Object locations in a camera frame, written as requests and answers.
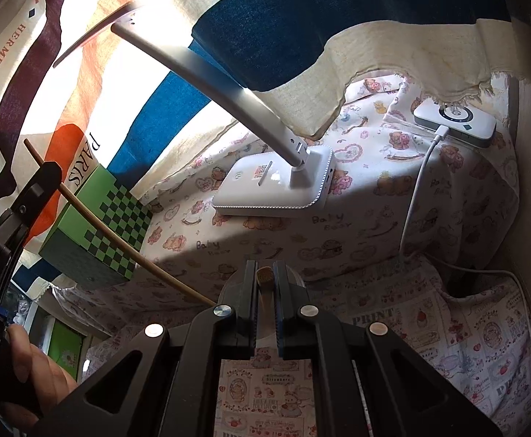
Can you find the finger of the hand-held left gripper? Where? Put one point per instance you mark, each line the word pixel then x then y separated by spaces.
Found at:
pixel 33 200

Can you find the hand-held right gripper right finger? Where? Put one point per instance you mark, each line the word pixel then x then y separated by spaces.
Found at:
pixel 283 291

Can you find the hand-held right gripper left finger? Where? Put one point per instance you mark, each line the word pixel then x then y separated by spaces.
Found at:
pixel 250 291

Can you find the wooden chopstick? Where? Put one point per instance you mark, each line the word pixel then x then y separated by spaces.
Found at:
pixel 264 278
pixel 124 246

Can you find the person's left hand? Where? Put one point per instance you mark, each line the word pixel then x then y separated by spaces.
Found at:
pixel 37 373

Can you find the green checkered box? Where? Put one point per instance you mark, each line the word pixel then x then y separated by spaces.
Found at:
pixel 96 232

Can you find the green printed plastic bag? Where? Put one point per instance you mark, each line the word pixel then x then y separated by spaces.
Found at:
pixel 65 350

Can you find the white desk lamp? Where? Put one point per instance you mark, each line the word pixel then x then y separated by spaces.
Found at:
pixel 270 182

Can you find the bear print cloth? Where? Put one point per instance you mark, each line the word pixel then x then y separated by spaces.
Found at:
pixel 374 218

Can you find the strawberry print tablecloth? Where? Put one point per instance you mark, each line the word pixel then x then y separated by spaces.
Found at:
pixel 452 327

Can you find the white power bank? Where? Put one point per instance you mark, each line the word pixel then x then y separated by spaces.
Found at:
pixel 454 123

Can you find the striped curtain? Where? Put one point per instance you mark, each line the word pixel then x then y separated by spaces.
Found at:
pixel 292 22

